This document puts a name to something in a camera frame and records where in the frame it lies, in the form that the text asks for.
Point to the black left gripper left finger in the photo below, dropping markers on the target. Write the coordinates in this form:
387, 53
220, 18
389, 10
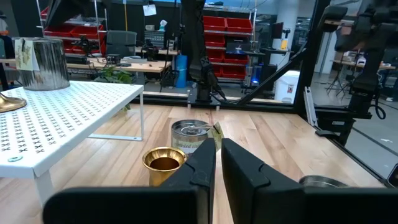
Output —
155, 205

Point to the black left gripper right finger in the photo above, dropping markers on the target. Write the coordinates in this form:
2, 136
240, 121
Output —
280, 205

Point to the brass candlestick holder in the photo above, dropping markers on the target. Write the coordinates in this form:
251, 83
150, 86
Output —
9, 104
155, 174

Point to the silver candle tin with tag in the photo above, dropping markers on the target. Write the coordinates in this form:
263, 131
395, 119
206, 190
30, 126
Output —
49, 68
320, 182
189, 140

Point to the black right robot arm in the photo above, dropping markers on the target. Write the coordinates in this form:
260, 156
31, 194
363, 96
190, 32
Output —
199, 46

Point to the silver aluminium bar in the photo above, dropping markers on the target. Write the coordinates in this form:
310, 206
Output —
310, 105

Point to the white bin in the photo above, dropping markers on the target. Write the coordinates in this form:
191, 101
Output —
286, 87

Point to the white perforated metal shelf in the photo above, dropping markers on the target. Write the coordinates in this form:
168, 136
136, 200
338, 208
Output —
62, 118

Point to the green potted plant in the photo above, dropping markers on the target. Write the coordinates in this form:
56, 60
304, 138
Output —
113, 76

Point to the blue cylinder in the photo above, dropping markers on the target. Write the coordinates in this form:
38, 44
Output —
181, 71

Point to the wooden desk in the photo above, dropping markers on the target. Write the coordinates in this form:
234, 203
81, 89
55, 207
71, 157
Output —
146, 66

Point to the grey office chair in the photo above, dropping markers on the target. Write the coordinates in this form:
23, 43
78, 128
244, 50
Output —
121, 43

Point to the metal rack with red bins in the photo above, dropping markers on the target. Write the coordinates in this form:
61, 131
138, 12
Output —
236, 25
81, 31

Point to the black aluminium frame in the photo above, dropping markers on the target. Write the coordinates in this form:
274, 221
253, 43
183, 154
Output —
311, 62

